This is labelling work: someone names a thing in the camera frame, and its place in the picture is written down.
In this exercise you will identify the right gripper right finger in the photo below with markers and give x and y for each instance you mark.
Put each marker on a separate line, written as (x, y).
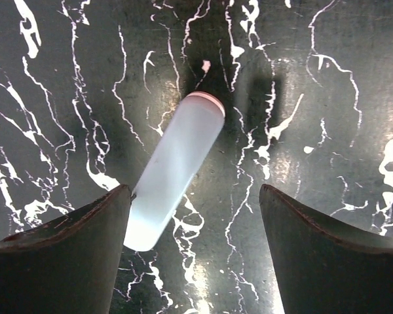
(324, 265)

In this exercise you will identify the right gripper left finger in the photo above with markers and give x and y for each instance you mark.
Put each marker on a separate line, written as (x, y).
(67, 265)

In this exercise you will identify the light blue stapler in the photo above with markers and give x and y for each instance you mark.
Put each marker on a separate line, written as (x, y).
(185, 144)

